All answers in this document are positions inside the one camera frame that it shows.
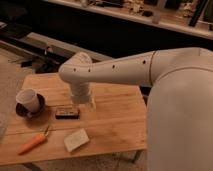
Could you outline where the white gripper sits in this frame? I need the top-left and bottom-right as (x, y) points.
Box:
(70, 83), (96, 110)

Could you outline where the orange pepper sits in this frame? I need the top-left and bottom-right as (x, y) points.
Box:
(18, 126), (50, 155)

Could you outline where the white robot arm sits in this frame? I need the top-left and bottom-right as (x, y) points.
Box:
(58, 47), (213, 171)

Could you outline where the white sponge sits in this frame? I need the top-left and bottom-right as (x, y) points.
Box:
(64, 129), (89, 152)

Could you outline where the black rectangular box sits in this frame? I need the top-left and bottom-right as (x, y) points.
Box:
(55, 107), (80, 119)

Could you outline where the wooden table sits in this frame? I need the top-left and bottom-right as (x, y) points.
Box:
(0, 73), (146, 166)

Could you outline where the white cup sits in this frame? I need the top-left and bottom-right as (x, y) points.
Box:
(16, 89), (40, 113)

